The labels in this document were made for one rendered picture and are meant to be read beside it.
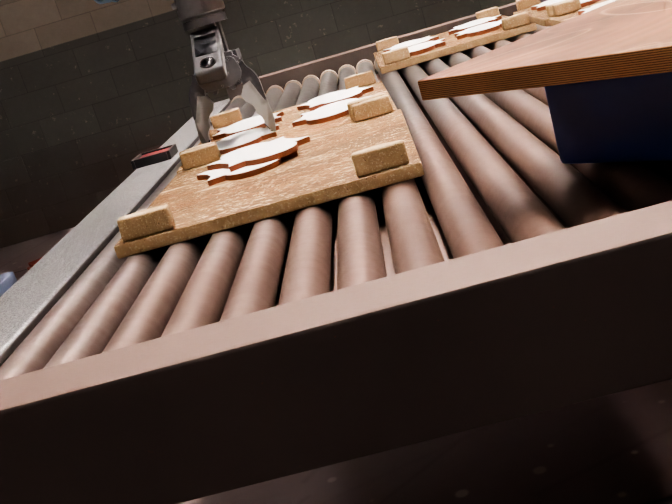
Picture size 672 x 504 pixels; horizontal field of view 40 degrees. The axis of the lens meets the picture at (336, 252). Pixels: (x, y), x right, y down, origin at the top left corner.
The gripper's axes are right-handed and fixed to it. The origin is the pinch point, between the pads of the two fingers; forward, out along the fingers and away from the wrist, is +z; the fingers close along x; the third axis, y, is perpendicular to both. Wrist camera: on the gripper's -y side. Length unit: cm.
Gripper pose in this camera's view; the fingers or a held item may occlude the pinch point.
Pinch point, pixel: (239, 139)
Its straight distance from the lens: 152.7
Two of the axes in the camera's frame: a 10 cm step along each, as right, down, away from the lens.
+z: 2.7, 9.3, 2.6
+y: -0.1, -2.7, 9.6
